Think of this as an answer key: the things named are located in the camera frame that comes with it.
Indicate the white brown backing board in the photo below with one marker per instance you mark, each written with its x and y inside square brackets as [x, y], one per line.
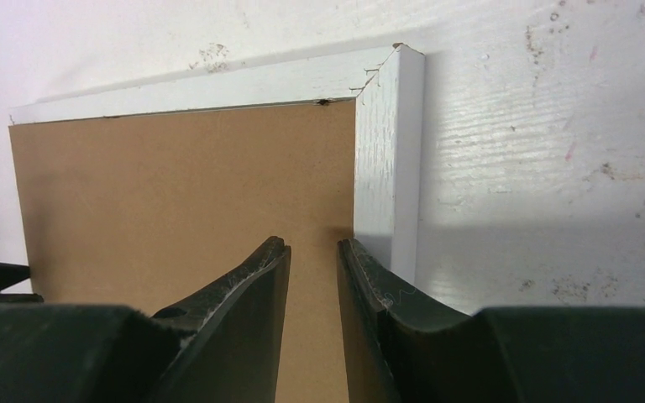
[145, 210]

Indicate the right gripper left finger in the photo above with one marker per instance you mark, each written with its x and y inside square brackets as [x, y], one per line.
[220, 344]

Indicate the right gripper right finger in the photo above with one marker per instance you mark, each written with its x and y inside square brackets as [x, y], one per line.
[401, 345]

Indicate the white picture frame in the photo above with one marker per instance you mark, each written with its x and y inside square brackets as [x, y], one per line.
[385, 83]

